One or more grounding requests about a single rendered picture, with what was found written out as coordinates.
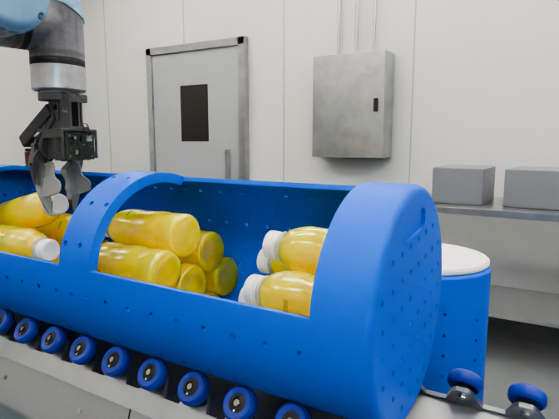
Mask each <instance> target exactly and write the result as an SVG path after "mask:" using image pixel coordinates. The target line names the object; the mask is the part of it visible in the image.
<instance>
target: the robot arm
mask: <svg viewBox="0 0 559 419"><path fill-rule="evenodd" d="M84 24H85V21H84V18H83V14H82V4H81V2H80V1H79V0H0V47H9V48H15V49H23V50H28V52H29V65H30V77H31V89H32V90H33V91H37V97H38V100H39V101H45V102H48V104H46V105H45V106H44V107H43V108H42V109H41V110H40V111H39V113H38V114H37V115H36V116H35V118H34V119H33V120H32V121H31V123H30V124H29V125H28V126H27V128H26V129H25V130H24V131H23V133H22V134H21V135H20V136H19V140H20V141H21V143H22V146H23V147H31V151H30V154H29V158H28V166H29V170H30V173H31V177H32V182H33V184H34V185H35V188H36V191H37V194H38V197H39V199H40V201H41V202H42V205H43V207H44V209H45V210H46V212H48V213H49V214H52V198H51V196H54V195H57V194H59V193H60V191H61V187H62V185H61V182H60V180H58V179H57V178H56V176H55V165H54V163H53V162H52V161H53V160H54V159H55V160H60V161H67V163H66V164H65V165H64V166H63V167H62V168H61V172H62V176H63V177H64V179H65V181H66V185H65V190H66V192H67V199H68V202H69V208H70V210H71V211H74V210H75V209H76V207H77V203H78V200H79V196H80V194H82V193H85V192H87V191H89V190H91V188H92V184H91V181H90V180H89V179H88V178H86V177H85V176H84V175H83V174H82V165H83V161H84V160H94V159H95V158H98V153H97V134H96V130H90V129H89V126H88V124H87V123H83V117H82V103H87V95H81V94H83V93H86V92H87V80H86V65H85V44H84V26H83V25H84ZM83 124H86V125H87V127H85V126H84V125H83ZM94 139H95V148H94Z"/></svg>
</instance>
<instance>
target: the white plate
mask: <svg viewBox="0 0 559 419"><path fill-rule="evenodd" d="M489 264H490V260H489V258H488V257H487V256H486V255H485V254H482V253H480V252H478V251H476V250H473V249H469V248H465V247H461V246H457V245H452V244H442V276H454V275H464V274H474V273H477V272H480V271H483V270H484V269H486V268H487V267H488V266H489Z"/></svg>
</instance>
